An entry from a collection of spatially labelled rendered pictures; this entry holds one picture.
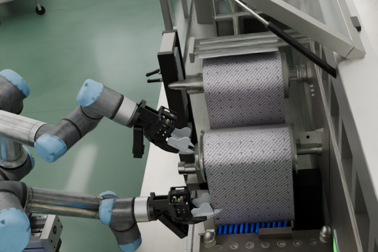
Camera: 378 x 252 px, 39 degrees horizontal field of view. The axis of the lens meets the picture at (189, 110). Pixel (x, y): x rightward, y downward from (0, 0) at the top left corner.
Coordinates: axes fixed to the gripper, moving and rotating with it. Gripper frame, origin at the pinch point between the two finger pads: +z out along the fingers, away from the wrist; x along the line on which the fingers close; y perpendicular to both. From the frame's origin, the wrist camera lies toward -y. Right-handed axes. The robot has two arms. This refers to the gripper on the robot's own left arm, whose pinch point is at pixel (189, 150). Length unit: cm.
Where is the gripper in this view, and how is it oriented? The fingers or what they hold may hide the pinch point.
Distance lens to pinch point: 153.1
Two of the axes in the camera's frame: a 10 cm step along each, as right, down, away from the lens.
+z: 8.6, 4.5, 2.6
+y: 5.1, -6.7, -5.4
